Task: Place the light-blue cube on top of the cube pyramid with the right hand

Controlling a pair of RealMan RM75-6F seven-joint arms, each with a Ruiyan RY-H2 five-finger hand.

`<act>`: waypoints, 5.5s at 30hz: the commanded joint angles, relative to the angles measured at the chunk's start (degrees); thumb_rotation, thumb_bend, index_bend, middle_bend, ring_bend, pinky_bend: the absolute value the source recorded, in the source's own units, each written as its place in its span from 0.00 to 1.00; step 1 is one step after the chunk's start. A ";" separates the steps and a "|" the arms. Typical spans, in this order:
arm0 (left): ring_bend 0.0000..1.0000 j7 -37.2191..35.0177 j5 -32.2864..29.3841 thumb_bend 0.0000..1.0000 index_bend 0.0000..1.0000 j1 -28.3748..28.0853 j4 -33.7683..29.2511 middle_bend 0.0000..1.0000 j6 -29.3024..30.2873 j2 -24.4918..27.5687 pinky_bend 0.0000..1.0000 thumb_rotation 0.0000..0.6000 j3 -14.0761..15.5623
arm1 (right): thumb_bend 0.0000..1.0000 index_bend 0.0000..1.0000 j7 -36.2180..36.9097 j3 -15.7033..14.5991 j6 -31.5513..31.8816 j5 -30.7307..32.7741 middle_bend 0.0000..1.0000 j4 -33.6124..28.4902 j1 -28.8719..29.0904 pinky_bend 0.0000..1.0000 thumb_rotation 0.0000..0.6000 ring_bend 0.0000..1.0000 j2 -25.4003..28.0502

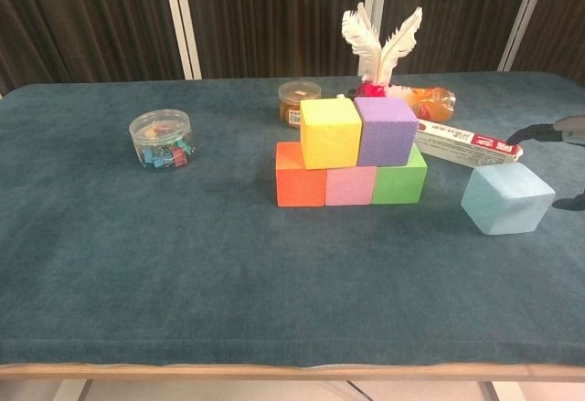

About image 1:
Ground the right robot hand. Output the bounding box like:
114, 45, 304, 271
506, 115, 585, 213

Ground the light blue foam cube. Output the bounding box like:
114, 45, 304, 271
460, 162, 557, 237

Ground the white red toothpaste box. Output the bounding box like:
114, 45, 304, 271
414, 117, 525, 165

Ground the orange snack bag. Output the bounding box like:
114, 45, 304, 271
391, 83, 458, 123

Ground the green foam cube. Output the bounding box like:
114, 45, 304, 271
371, 143, 429, 206

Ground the purple foam cube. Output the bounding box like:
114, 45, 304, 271
354, 96, 419, 168

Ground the white feather shuttlecock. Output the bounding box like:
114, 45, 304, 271
341, 2, 424, 99

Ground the pink foam cube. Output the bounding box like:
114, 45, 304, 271
324, 165, 378, 207

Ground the yellow foam cube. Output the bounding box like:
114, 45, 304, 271
299, 98, 364, 171

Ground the orange foam cube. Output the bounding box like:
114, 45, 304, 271
275, 141, 328, 208

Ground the amber filled plastic jar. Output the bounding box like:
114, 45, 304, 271
278, 80, 323, 126

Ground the wooden table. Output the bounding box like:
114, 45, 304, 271
0, 362, 585, 401

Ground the teal table cloth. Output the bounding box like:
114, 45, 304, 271
0, 70, 585, 369

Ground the clear jar of binder clips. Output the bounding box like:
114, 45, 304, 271
128, 108, 197, 174

